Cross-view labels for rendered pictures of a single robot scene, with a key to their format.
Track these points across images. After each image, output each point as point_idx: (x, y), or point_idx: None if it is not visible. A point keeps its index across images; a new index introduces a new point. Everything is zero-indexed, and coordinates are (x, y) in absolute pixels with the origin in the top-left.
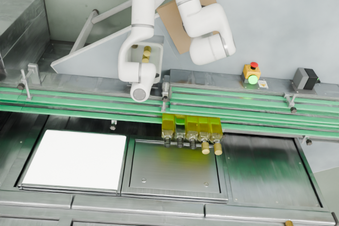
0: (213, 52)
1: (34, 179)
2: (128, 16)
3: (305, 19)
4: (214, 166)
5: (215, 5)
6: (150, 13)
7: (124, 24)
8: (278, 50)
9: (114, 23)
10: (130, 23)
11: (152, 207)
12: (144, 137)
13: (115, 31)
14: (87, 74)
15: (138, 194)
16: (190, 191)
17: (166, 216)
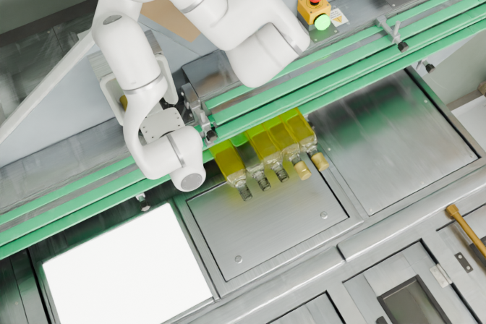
0: (279, 63)
1: None
2: None
3: None
4: (320, 178)
5: None
6: (147, 58)
7: None
8: None
9: None
10: None
11: (273, 291)
12: (196, 190)
13: (12, 0)
14: (47, 144)
15: (244, 285)
16: (310, 239)
17: (297, 291)
